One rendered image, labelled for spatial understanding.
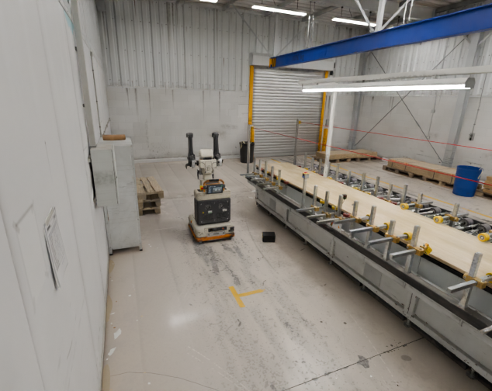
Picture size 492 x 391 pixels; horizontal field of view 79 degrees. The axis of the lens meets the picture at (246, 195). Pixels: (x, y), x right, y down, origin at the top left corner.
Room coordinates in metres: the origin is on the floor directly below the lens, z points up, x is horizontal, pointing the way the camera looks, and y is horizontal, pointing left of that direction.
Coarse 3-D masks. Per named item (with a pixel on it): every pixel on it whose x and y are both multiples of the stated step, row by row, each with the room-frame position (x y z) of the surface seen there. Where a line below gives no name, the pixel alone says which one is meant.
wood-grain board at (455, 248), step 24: (264, 168) 5.61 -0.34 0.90; (288, 168) 5.67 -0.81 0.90; (312, 192) 4.12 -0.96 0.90; (336, 192) 4.15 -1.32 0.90; (360, 192) 4.19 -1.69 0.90; (384, 216) 3.25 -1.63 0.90; (408, 216) 3.27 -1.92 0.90; (408, 240) 2.62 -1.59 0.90; (432, 240) 2.64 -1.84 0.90; (456, 240) 2.65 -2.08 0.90; (456, 264) 2.21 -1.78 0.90; (480, 264) 2.22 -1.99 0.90
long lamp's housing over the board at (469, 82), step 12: (348, 84) 3.83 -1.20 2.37; (360, 84) 3.64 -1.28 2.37; (372, 84) 3.46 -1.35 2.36; (384, 84) 3.31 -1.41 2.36; (396, 84) 3.17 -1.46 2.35; (408, 84) 3.03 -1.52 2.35; (420, 84) 2.91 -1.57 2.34; (432, 84) 2.80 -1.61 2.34; (444, 84) 2.70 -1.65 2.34; (456, 84) 2.60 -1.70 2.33; (468, 84) 2.55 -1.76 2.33
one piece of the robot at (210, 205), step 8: (200, 192) 4.24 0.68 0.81; (224, 192) 4.36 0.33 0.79; (200, 200) 4.24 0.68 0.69; (208, 200) 4.27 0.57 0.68; (216, 200) 4.31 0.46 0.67; (224, 200) 4.36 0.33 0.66; (200, 208) 4.22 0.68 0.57; (208, 208) 4.28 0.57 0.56; (216, 208) 4.31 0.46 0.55; (224, 208) 4.36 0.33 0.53; (200, 216) 4.22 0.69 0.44; (208, 216) 4.26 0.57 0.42; (216, 216) 4.31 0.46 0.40; (224, 216) 4.37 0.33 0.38; (200, 224) 4.24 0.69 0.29
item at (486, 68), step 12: (408, 72) 3.08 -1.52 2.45; (420, 72) 2.96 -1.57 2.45; (432, 72) 2.85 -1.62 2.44; (444, 72) 2.75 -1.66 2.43; (456, 72) 2.65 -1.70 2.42; (468, 72) 2.56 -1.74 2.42; (480, 72) 2.48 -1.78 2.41; (312, 84) 4.94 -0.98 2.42; (324, 84) 5.02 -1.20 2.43; (336, 84) 5.11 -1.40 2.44; (324, 168) 5.13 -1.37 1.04
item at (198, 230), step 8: (192, 216) 4.58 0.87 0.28; (192, 224) 4.36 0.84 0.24; (208, 224) 4.28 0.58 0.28; (216, 224) 4.29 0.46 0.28; (224, 224) 4.31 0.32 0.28; (232, 224) 4.34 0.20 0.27; (192, 232) 4.35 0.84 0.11; (200, 232) 4.13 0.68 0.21; (216, 232) 4.23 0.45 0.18; (224, 232) 4.28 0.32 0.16; (232, 232) 4.33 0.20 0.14; (200, 240) 4.13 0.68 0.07
